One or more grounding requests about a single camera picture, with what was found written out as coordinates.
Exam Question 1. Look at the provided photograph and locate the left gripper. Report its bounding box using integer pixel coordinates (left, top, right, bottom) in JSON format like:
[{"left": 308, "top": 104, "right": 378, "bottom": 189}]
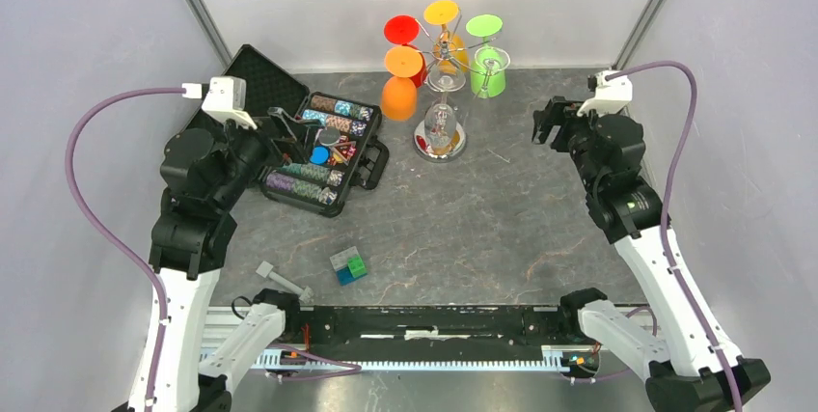
[{"left": 212, "top": 105, "right": 321, "bottom": 207}]

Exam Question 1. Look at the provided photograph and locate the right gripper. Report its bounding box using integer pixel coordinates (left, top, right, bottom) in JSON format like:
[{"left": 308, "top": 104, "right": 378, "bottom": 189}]
[{"left": 531, "top": 95, "right": 613, "bottom": 192}]

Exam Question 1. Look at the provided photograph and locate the clear wine glass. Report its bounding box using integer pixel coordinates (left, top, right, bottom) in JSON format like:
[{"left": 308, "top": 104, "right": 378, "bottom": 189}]
[
  {"left": 423, "top": 67, "right": 465, "bottom": 159},
  {"left": 470, "top": 45, "right": 510, "bottom": 99}
]

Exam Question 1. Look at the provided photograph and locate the orange wine glass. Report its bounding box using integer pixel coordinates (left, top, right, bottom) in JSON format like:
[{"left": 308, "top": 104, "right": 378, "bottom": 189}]
[{"left": 380, "top": 45, "right": 424, "bottom": 122}]

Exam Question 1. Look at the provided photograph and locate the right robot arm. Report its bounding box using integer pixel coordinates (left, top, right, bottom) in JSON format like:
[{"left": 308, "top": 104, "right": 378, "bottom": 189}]
[{"left": 532, "top": 96, "right": 771, "bottom": 411}]

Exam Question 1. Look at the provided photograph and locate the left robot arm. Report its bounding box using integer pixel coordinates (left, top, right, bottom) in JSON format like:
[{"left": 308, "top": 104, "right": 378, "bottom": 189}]
[{"left": 123, "top": 108, "right": 316, "bottom": 411}]

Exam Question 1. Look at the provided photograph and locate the green wine glass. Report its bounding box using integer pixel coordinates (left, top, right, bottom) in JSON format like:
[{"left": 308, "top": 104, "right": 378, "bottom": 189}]
[{"left": 466, "top": 14, "right": 510, "bottom": 99}]

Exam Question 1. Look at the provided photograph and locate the chrome wine glass rack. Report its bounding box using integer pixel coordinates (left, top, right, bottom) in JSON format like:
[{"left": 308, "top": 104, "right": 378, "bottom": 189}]
[{"left": 413, "top": 14, "right": 510, "bottom": 163}]

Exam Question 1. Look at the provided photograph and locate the yellow wine glass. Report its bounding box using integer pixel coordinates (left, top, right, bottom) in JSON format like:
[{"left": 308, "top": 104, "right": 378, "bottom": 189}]
[{"left": 423, "top": 0, "right": 469, "bottom": 72}]

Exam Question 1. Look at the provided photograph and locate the red wine glass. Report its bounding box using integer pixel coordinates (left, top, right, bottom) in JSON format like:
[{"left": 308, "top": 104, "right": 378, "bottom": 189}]
[{"left": 383, "top": 14, "right": 427, "bottom": 88}]

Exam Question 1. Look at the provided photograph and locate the blue poker chip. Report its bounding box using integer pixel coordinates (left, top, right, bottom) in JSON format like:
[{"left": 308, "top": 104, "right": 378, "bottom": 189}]
[{"left": 310, "top": 146, "right": 331, "bottom": 165}]

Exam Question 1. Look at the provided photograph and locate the black poker chip case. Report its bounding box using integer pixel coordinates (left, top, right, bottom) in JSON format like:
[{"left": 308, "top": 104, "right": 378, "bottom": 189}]
[{"left": 174, "top": 43, "right": 391, "bottom": 219}]

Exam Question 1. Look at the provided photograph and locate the colourful block cube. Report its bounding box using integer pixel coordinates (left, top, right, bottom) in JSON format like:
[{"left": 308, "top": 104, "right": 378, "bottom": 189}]
[{"left": 330, "top": 246, "right": 368, "bottom": 286}]

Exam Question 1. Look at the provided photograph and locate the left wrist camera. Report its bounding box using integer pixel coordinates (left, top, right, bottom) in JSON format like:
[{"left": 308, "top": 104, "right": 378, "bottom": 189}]
[{"left": 181, "top": 75, "right": 258, "bottom": 130}]

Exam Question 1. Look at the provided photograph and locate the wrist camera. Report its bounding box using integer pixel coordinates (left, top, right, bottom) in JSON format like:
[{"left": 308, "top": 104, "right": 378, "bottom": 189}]
[
  {"left": 181, "top": 75, "right": 258, "bottom": 130},
  {"left": 577, "top": 70, "right": 633, "bottom": 117}
]

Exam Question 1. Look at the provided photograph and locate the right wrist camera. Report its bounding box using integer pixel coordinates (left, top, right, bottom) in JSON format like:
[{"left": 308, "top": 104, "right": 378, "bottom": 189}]
[{"left": 577, "top": 70, "right": 633, "bottom": 117}]

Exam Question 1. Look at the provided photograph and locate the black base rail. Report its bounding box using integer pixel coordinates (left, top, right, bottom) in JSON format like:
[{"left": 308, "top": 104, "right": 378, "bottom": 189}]
[{"left": 251, "top": 305, "right": 601, "bottom": 372}]

